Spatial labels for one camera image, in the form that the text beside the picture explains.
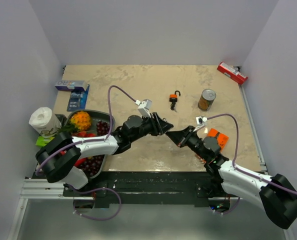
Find green box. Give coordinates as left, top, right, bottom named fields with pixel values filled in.
left=35, top=136, right=54, bottom=148

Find blue blister pack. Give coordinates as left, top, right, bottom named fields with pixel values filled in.
left=66, top=84, right=90, bottom=112

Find orange blister pack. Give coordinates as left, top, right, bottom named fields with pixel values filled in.
left=206, top=128, right=229, bottom=152

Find orange black padlock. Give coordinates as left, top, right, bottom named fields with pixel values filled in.
left=169, top=90, right=181, bottom=103

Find tin can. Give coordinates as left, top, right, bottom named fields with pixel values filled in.
left=197, top=88, right=216, bottom=111

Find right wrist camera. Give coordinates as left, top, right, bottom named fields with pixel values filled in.
left=193, top=116, right=208, bottom=132

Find grey fruit tray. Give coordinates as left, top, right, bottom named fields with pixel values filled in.
left=64, top=110, right=115, bottom=179

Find aluminium rail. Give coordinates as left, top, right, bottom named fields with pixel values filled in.
left=20, top=178, right=93, bottom=200

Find orange flower pineapple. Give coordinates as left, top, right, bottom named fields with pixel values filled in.
left=55, top=111, right=92, bottom=136

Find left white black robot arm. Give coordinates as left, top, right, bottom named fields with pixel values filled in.
left=35, top=112, right=174, bottom=196

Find purple grapes bunch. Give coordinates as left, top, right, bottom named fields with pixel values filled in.
left=74, top=120, right=110, bottom=177

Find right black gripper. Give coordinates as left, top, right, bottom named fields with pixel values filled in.
left=166, top=125, right=209, bottom=161

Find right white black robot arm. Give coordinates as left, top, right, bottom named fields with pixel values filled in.
left=166, top=126, right=297, bottom=230

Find red cardboard box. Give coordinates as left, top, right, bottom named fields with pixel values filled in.
left=217, top=62, right=248, bottom=85

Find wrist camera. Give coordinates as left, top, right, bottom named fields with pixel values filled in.
left=135, top=99, right=152, bottom=118
left=193, top=116, right=208, bottom=132

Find small peach fruits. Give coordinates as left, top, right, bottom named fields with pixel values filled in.
left=72, top=131, right=96, bottom=138

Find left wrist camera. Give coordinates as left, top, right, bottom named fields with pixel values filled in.
left=135, top=99, right=152, bottom=118

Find paper towel roll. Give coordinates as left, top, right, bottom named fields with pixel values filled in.
left=28, top=107, right=62, bottom=138

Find blue white box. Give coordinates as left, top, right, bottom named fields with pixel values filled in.
left=55, top=80, right=88, bottom=92

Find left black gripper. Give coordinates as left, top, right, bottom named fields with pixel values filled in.
left=130, top=112, right=174, bottom=144

